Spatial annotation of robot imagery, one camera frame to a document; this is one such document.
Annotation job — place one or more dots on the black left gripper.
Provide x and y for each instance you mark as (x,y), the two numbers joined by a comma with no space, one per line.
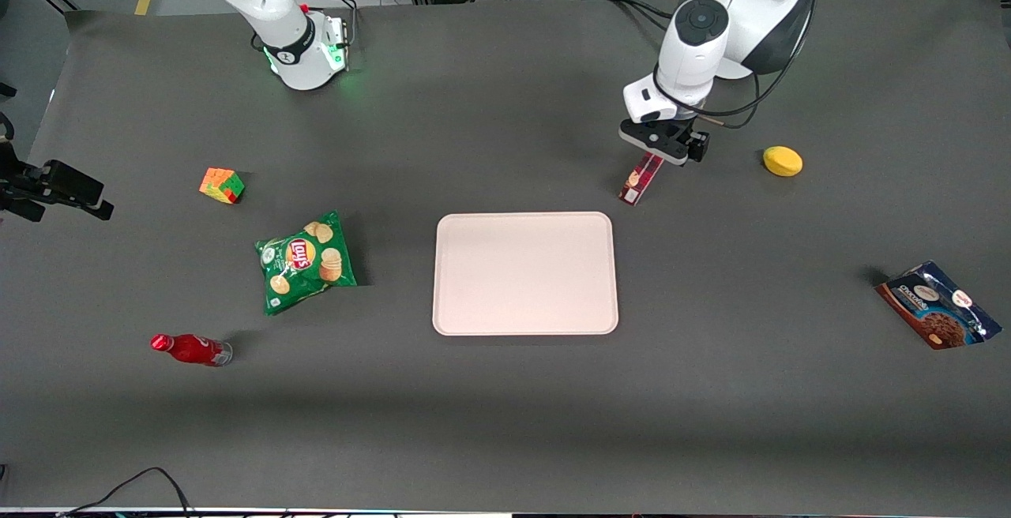
(690,141)

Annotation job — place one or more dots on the red cookie box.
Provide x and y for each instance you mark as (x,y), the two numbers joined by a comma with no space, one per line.
(638,184)

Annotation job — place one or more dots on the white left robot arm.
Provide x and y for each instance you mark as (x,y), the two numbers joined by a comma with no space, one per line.
(738,24)

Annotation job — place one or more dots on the pale pink rectangular tray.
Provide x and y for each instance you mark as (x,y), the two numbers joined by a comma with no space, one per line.
(525,273)

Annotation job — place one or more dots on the blue chocolate cookie bag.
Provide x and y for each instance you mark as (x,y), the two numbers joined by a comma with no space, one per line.
(937,306)

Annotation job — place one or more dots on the dark grey table mat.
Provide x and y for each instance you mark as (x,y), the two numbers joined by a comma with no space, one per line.
(505,423)

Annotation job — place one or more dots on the green Lays chips bag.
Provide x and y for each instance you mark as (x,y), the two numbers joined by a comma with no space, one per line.
(304,263)

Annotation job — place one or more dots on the colourful puzzle cube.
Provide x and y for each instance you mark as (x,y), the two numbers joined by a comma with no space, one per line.
(222,185)

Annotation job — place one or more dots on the red soda bottle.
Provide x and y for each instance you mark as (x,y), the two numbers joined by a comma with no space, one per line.
(192,349)

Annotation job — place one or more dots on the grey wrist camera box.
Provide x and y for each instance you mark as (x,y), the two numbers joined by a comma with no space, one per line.
(698,147)

